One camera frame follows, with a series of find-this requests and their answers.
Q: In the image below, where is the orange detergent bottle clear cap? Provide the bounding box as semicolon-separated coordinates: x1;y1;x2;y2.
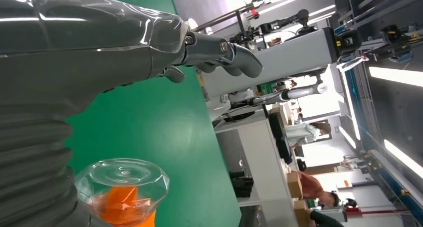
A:
74;158;170;227

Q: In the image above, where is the green topped table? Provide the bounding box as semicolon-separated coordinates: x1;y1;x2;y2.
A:
64;0;242;227

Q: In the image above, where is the white workbench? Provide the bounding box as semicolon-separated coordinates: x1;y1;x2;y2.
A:
214;112;300;227

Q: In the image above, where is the black monitor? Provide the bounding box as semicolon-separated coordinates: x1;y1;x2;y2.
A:
268;113;294;165

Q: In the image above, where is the person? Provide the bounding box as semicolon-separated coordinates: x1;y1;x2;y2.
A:
299;171;341;208
285;122;332;150
309;211;344;227

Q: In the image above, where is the brown cardboard box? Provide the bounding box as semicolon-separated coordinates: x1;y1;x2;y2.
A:
286;171;303;200
293;201;311;227

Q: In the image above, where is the ceiling light strip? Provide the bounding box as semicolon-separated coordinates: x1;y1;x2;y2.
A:
368;66;423;88
337;125;358;150
383;139;423;180

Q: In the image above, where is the red metal stand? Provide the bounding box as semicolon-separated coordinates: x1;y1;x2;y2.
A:
342;204;412;218

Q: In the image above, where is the black bar frame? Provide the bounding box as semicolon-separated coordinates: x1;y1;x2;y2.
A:
193;2;262;34

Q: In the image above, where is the black handle rig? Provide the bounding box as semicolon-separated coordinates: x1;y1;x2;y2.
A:
257;8;320;34

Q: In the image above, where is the black mounted camera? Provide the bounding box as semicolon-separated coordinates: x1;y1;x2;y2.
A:
336;28;363;54

